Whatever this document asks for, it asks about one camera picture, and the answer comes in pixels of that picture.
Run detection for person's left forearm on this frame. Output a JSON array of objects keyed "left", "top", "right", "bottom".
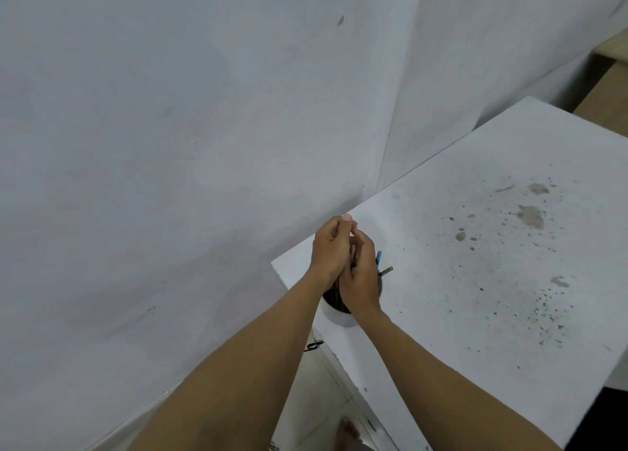
[{"left": 127, "top": 271, "right": 340, "bottom": 451}]

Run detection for person's right hand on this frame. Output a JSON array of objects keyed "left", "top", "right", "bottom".
[{"left": 337, "top": 227, "right": 383, "bottom": 319}]

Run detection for grey pencil cup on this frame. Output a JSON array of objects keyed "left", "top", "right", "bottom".
[{"left": 319, "top": 269, "right": 383, "bottom": 329}]

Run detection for white desk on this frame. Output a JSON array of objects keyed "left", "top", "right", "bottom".
[{"left": 270, "top": 96, "right": 628, "bottom": 451}]

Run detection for person's right forearm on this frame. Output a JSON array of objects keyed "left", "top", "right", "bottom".
[{"left": 355, "top": 306, "right": 565, "bottom": 451}]

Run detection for person's left hand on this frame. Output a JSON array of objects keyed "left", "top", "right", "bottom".
[{"left": 307, "top": 214, "right": 358, "bottom": 292}]

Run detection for brown wooden furniture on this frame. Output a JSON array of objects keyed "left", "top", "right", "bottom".
[{"left": 571, "top": 26, "right": 628, "bottom": 138}]

